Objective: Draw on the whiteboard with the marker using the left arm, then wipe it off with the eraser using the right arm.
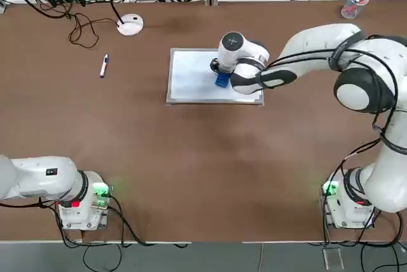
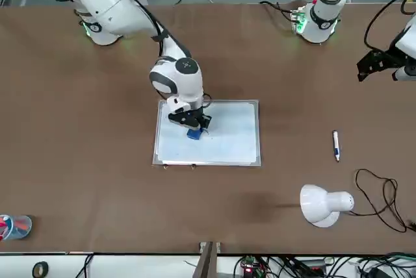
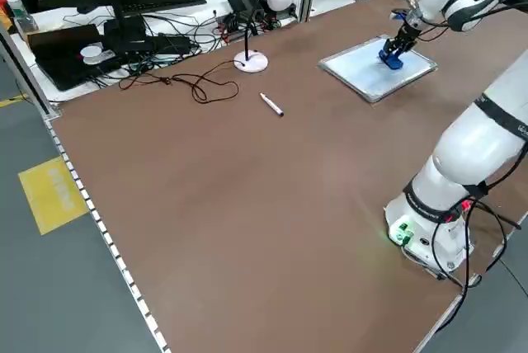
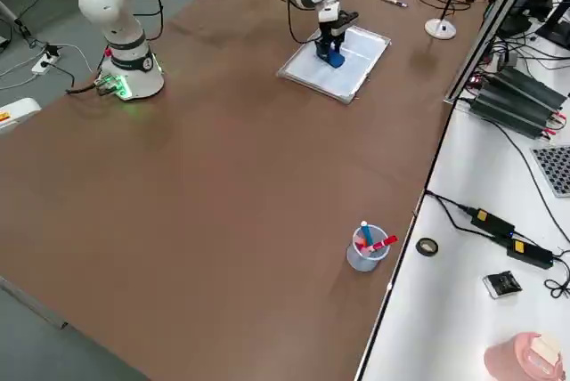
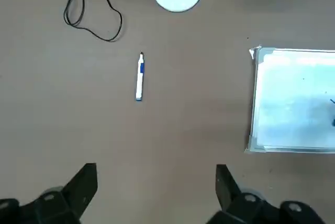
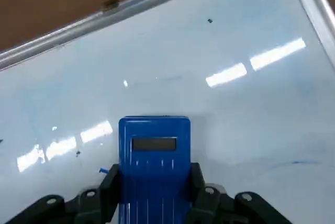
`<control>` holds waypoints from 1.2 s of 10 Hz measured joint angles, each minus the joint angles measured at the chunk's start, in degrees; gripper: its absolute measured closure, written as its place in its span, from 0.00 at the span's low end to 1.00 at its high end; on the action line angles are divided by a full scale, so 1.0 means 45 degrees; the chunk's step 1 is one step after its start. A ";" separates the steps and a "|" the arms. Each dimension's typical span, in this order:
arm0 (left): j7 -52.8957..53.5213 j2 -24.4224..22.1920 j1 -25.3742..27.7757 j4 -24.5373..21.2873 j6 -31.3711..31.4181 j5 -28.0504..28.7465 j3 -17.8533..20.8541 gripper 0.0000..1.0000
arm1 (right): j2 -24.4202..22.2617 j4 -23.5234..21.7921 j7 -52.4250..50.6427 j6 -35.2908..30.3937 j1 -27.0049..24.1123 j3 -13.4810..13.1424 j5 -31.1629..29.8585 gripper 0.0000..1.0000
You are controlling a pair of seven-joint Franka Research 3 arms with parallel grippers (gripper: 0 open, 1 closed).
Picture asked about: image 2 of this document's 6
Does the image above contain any clear plastic pen cup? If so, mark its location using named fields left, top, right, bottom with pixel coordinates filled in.
left=0, top=214, right=33, bottom=242

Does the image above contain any white whiteboard marker blue band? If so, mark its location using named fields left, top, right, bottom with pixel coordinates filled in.
left=331, top=130, right=341, bottom=162

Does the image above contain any orange highlighter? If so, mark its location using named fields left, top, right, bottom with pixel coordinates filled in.
left=13, top=219, right=31, bottom=232

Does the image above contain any black lamp cable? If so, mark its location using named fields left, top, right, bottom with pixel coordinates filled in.
left=344, top=168, right=416, bottom=234

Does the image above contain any long black power supply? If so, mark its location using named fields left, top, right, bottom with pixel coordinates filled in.
left=298, top=257, right=328, bottom=273

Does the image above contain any black tape roll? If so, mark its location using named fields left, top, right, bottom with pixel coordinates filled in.
left=32, top=260, right=49, bottom=278

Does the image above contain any metal framed whiteboard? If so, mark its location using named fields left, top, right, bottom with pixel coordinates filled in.
left=151, top=98, right=263, bottom=168

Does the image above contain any black arm base cable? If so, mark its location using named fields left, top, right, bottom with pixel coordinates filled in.
left=259, top=1, right=298, bottom=23

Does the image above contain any circuit board red light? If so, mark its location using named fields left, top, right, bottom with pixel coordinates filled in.
left=238, top=256, right=261, bottom=276

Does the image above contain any white desk lamp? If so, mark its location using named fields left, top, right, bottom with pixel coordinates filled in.
left=298, top=184, right=356, bottom=229

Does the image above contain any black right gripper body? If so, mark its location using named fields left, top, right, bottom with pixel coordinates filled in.
left=180, top=108, right=205, bottom=123

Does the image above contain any blue plastic eraser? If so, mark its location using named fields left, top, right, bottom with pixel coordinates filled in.
left=186, top=127, right=203, bottom=141

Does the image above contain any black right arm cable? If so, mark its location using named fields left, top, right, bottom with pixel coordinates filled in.
left=103, top=0, right=213, bottom=107

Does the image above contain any aluminium frame post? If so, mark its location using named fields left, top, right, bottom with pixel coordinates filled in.
left=194, top=241, right=224, bottom=278

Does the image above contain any black adapter cable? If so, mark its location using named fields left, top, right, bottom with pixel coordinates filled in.
left=77, top=254, right=94, bottom=278

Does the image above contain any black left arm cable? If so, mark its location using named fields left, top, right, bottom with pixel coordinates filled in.
left=363, top=0, right=416, bottom=52

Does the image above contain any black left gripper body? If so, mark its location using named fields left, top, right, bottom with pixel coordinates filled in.
left=386, top=42, right=411, bottom=68

